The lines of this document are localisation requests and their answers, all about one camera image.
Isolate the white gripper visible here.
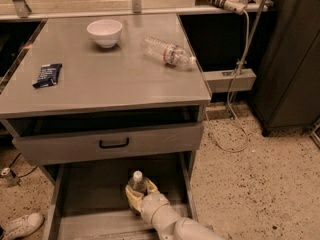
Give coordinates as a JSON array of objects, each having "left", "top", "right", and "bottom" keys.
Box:
[{"left": 125, "top": 178, "right": 170, "bottom": 224}]

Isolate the blue label plastic bottle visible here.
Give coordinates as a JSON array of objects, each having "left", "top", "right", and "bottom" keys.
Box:
[{"left": 128, "top": 170, "right": 147, "bottom": 195}]

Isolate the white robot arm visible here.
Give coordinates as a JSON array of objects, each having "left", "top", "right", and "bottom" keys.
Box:
[{"left": 125, "top": 179, "right": 225, "bottom": 240}]

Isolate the grey top drawer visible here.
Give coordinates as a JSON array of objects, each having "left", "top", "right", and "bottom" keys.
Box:
[{"left": 13, "top": 123, "right": 203, "bottom": 165}]

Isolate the open grey middle drawer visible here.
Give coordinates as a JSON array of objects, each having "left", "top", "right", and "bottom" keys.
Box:
[{"left": 43, "top": 153, "right": 198, "bottom": 240}]

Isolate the grey drawer cabinet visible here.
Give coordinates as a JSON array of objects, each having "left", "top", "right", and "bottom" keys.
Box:
[{"left": 0, "top": 13, "right": 214, "bottom": 240}]

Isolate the clear crushed water bottle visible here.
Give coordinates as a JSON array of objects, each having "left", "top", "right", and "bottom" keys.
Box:
[{"left": 141, "top": 36, "right": 196, "bottom": 70}]

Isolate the white sneaker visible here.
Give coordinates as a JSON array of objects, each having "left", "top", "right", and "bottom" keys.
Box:
[{"left": 0, "top": 212, "right": 44, "bottom": 240}]

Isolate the dark blue snack packet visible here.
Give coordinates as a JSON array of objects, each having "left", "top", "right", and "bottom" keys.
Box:
[{"left": 33, "top": 63, "right": 62, "bottom": 89}]

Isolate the white bowl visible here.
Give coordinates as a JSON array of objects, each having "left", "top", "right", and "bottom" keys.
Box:
[{"left": 87, "top": 19, "right": 123, "bottom": 48}]

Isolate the dark cabinet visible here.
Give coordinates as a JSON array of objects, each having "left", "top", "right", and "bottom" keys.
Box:
[{"left": 250, "top": 0, "right": 320, "bottom": 136}]

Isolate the black drawer handle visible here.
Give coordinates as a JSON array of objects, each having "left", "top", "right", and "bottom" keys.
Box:
[{"left": 98, "top": 138, "right": 130, "bottom": 149}]

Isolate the white cable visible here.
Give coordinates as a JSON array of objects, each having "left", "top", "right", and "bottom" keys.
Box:
[{"left": 203, "top": 8, "right": 251, "bottom": 153}]

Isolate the grey metal bracket block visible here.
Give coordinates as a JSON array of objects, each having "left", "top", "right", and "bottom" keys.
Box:
[{"left": 203, "top": 69, "right": 256, "bottom": 93}]

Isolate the black floor cable with plug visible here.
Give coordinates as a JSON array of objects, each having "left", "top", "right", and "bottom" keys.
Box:
[{"left": 0, "top": 153, "right": 38, "bottom": 182}]

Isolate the white clamp with coiled hose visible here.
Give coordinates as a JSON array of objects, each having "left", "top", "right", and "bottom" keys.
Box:
[{"left": 201, "top": 0, "right": 247, "bottom": 15}]

